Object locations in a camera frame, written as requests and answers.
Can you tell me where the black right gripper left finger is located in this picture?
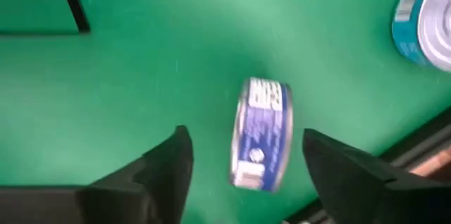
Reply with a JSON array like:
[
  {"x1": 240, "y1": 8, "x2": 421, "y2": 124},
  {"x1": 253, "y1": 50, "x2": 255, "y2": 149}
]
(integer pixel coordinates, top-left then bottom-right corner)
[{"x1": 0, "y1": 125, "x2": 194, "y2": 224}]

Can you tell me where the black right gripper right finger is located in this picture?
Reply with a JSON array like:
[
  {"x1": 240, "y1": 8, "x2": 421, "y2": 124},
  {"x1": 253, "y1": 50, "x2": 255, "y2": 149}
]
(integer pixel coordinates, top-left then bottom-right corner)
[{"x1": 302, "y1": 127, "x2": 451, "y2": 224}]

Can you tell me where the teal-label can silver lid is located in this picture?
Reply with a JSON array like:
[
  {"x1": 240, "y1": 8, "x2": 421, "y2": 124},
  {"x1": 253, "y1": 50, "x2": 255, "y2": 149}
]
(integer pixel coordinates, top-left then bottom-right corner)
[{"x1": 390, "y1": 0, "x2": 451, "y2": 73}]

